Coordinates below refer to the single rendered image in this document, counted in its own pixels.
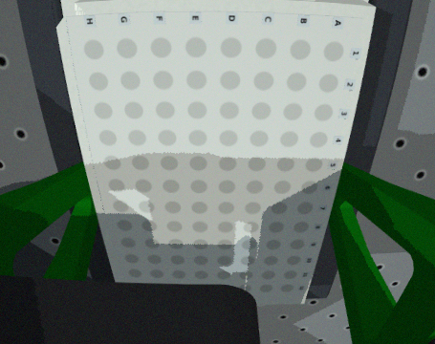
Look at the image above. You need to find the white well pcr plate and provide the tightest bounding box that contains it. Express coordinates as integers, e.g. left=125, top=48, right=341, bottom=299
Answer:
left=56, top=0, right=376, bottom=305

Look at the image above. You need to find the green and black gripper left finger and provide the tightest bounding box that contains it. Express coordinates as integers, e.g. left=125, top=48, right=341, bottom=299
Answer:
left=0, top=162, right=98, bottom=281

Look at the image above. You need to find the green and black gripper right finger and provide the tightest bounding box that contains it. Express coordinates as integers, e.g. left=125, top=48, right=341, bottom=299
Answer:
left=329, top=162, right=435, bottom=344

